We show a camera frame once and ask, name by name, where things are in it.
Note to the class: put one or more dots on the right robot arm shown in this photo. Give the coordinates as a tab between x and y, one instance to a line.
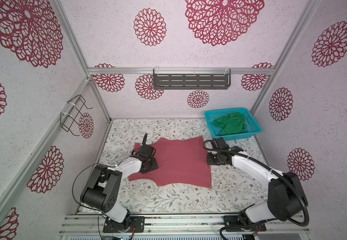
286	200

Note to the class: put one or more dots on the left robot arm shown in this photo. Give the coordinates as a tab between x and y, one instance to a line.
101	190

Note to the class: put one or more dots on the aluminium front rail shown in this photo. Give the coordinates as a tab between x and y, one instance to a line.
170	224

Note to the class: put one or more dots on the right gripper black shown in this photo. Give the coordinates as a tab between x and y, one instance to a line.
209	159

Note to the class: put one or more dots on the teal plastic basket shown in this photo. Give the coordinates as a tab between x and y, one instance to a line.
250	126

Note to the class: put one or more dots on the green tank top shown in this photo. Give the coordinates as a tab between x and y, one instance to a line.
231	124

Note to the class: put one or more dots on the pink tank top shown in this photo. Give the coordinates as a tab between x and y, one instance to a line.
179	162

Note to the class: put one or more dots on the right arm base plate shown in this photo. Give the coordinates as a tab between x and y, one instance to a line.
239	223

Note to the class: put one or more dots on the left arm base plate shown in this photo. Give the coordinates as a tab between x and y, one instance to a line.
129	225

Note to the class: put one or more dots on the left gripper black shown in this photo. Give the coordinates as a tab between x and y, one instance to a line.
154	166

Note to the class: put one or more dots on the grey wall shelf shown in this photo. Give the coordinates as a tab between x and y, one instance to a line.
163	81

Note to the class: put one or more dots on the black wire wall rack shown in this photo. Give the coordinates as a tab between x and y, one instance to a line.
77	121

